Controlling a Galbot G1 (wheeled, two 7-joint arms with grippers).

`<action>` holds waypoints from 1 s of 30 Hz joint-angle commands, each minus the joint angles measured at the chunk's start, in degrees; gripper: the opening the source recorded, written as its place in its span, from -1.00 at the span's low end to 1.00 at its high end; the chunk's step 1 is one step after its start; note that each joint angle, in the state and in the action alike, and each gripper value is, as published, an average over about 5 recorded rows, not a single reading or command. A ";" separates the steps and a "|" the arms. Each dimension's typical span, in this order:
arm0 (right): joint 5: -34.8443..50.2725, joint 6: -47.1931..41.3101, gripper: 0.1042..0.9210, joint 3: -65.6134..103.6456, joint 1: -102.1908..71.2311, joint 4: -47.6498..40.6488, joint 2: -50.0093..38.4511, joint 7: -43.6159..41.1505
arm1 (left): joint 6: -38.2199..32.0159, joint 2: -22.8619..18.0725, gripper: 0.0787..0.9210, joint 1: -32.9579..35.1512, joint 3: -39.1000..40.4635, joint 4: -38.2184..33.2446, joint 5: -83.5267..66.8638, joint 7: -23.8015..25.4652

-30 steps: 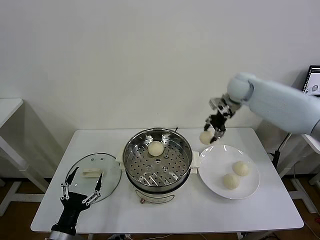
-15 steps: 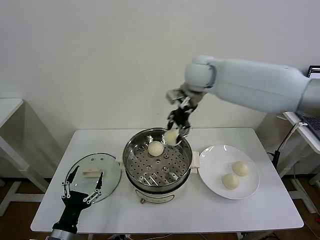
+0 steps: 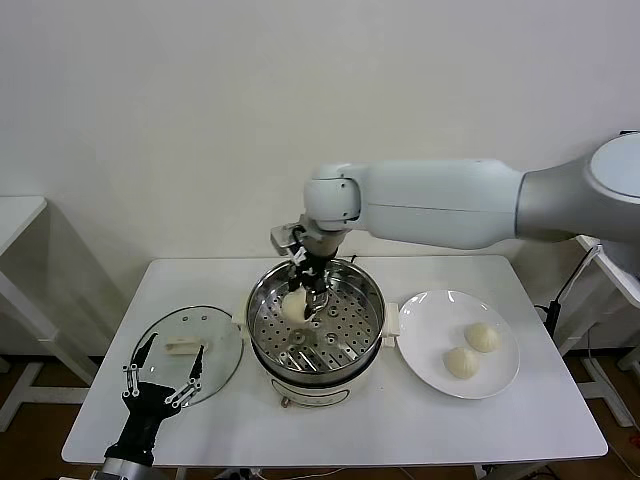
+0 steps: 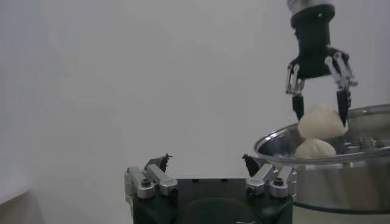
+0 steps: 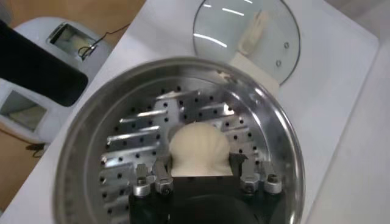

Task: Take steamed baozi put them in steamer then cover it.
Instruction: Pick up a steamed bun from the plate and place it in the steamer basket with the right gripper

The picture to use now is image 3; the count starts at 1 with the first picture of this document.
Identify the white laptop side table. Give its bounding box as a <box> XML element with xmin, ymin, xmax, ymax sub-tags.
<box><xmin>557</xmin><ymin>234</ymin><xmax>640</xmax><ymax>429</ymax></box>

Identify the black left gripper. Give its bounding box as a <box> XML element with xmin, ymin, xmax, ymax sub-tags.
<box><xmin>103</xmin><ymin>333</ymin><xmax>205</xmax><ymax>464</ymax></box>

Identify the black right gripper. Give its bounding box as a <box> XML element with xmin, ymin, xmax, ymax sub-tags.
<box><xmin>286</xmin><ymin>253</ymin><xmax>331</xmax><ymax>324</ymax></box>

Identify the round glass pot lid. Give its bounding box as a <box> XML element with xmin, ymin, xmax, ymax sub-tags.
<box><xmin>131</xmin><ymin>305</ymin><xmax>245</xmax><ymax>409</ymax></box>

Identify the thin black hanging cable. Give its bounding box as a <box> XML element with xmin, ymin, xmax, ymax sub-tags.
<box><xmin>533</xmin><ymin>243</ymin><xmax>601</xmax><ymax>331</ymax></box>

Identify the white electric cooker base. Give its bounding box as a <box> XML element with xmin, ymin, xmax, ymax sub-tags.
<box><xmin>249</xmin><ymin>344</ymin><xmax>387</xmax><ymax>410</ymax></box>

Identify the white steamed baozi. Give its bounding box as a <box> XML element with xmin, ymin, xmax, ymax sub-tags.
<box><xmin>443</xmin><ymin>346</ymin><xmax>482</xmax><ymax>380</ymax></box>
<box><xmin>464</xmin><ymin>322</ymin><xmax>503</xmax><ymax>354</ymax></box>
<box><xmin>282</xmin><ymin>289</ymin><xmax>310</xmax><ymax>325</ymax></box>

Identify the white ceramic plate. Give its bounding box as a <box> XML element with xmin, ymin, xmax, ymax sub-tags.
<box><xmin>397</xmin><ymin>290</ymin><xmax>521</xmax><ymax>400</ymax></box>

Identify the stainless steel steamer basket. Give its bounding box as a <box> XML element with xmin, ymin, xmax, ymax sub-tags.
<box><xmin>232</xmin><ymin>258</ymin><xmax>401</xmax><ymax>377</ymax></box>

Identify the white hanging cable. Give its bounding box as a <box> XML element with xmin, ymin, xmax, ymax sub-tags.
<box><xmin>582</xmin><ymin>243</ymin><xmax>603</xmax><ymax>364</ymax></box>

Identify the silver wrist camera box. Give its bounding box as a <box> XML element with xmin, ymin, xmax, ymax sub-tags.
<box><xmin>269</xmin><ymin>223</ymin><xmax>302</xmax><ymax>257</ymax></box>

